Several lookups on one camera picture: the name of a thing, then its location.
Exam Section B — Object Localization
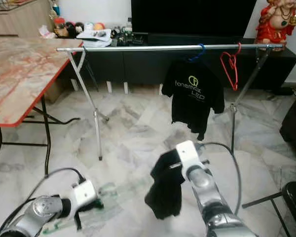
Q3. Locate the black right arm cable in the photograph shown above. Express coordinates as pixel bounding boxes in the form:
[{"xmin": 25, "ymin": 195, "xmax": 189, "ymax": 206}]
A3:
[{"xmin": 197, "ymin": 142, "xmax": 242, "ymax": 215}]

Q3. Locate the marble pattern folding table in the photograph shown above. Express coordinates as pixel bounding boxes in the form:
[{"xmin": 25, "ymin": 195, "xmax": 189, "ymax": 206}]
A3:
[{"xmin": 0, "ymin": 37, "xmax": 84, "ymax": 176}]

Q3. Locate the blue hanger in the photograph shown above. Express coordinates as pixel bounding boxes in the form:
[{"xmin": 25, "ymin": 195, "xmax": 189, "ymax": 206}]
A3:
[{"xmin": 187, "ymin": 43, "xmax": 207, "ymax": 63}]

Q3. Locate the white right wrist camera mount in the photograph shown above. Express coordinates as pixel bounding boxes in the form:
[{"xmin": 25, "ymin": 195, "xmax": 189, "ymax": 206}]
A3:
[{"xmin": 174, "ymin": 140, "xmax": 200, "ymax": 173}]

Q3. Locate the red Buddha statue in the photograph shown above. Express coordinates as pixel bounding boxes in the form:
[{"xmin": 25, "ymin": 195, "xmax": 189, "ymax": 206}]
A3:
[{"xmin": 256, "ymin": 0, "xmax": 296, "ymax": 45}]

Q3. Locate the black TV cabinet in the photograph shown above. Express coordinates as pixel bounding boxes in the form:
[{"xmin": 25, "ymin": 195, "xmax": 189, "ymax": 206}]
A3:
[{"xmin": 76, "ymin": 35, "xmax": 296, "ymax": 94}]

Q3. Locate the white tissue packet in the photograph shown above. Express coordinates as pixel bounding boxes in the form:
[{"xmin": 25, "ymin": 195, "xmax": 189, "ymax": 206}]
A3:
[{"xmin": 38, "ymin": 26, "xmax": 56, "ymax": 39}]

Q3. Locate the red plastic hanger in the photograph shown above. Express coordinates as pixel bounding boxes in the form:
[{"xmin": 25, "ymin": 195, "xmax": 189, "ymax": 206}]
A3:
[{"xmin": 220, "ymin": 42, "xmax": 242, "ymax": 92}]

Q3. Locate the green plastic hanger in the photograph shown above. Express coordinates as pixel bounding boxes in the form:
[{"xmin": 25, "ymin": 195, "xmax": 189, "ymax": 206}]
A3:
[{"xmin": 42, "ymin": 182, "xmax": 148, "ymax": 235}]

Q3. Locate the black television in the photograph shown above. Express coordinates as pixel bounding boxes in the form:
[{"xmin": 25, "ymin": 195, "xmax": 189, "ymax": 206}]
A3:
[{"xmin": 131, "ymin": 0, "xmax": 258, "ymax": 36}]

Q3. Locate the jar with red lid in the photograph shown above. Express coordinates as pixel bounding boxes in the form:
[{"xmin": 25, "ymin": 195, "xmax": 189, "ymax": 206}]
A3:
[{"xmin": 53, "ymin": 17, "xmax": 67, "ymax": 38}]

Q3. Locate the black soundbar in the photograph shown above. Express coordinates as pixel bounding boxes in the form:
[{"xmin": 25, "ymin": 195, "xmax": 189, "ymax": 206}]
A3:
[{"xmin": 147, "ymin": 33, "xmax": 257, "ymax": 46}]

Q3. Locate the black fonemax T-shirt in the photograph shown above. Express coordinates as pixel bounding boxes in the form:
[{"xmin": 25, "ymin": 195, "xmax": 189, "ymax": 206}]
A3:
[
  {"xmin": 144, "ymin": 148, "xmax": 188, "ymax": 220},
  {"xmin": 161, "ymin": 59, "xmax": 226, "ymax": 141}
]

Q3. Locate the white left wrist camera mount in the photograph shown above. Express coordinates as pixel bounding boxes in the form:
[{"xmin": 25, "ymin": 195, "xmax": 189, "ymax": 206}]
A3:
[{"xmin": 72, "ymin": 179, "xmax": 99, "ymax": 208}]

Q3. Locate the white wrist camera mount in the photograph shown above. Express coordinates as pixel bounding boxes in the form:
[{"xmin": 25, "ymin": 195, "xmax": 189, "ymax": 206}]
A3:
[
  {"xmin": 174, "ymin": 140, "xmax": 200, "ymax": 173},
  {"xmin": 72, "ymin": 179, "xmax": 99, "ymax": 208}
]

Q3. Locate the silver metal clothes rail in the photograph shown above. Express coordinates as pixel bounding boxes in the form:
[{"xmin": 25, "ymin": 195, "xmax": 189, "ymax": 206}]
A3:
[{"xmin": 57, "ymin": 43, "xmax": 284, "ymax": 161}]

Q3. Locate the black plush toy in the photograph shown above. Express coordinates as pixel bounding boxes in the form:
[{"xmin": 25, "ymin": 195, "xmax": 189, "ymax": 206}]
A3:
[{"xmin": 66, "ymin": 21, "xmax": 84, "ymax": 38}]

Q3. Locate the light wooden sideboard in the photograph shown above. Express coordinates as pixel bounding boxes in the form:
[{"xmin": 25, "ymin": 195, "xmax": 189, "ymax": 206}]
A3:
[{"xmin": 0, "ymin": 0, "xmax": 52, "ymax": 38}]

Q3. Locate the white paper stack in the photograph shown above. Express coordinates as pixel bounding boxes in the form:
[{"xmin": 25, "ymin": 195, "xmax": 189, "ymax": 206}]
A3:
[{"xmin": 76, "ymin": 29, "xmax": 113, "ymax": 47}]

